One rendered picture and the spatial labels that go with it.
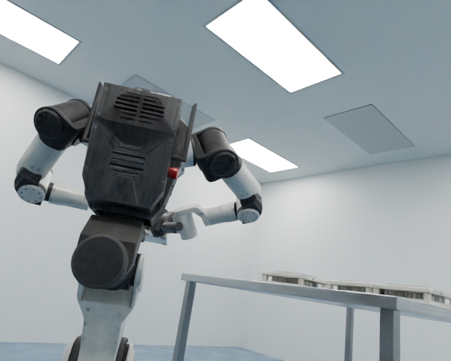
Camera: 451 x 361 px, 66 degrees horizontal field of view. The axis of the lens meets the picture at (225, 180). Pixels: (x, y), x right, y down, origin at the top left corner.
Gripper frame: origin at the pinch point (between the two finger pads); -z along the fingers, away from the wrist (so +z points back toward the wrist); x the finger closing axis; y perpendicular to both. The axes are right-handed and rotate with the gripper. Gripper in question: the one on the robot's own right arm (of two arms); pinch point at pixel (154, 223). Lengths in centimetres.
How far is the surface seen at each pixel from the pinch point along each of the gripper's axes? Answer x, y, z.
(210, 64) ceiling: -177, 89, -117
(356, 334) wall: 62, 386, -114
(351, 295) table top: 17, 26, 78
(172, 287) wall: 44, 223, -316
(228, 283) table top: 20.1, 29.1, 20.2
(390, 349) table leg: 29, 28, 89
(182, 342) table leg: 50, 33, -11
